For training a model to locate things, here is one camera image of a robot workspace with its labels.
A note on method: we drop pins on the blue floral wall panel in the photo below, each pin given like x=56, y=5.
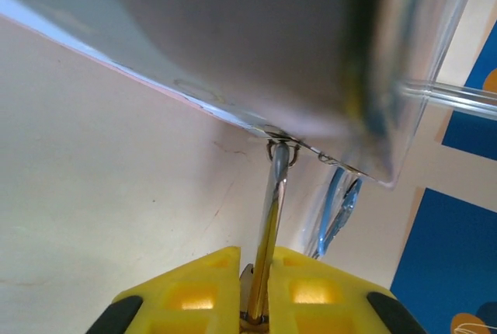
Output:
x=487, y=58
x=473, y=136

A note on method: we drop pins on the small brass padlock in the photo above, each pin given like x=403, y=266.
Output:
x=272, y=209

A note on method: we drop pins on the blue patterned mat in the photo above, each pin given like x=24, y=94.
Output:
x=446, y=264

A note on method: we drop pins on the pastel cartoon dog box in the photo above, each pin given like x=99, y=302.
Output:
x=233, y=39

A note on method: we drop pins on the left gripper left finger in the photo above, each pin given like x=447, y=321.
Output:
x=186, y=295

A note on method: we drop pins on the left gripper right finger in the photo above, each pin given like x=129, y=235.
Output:
x=322, y=295

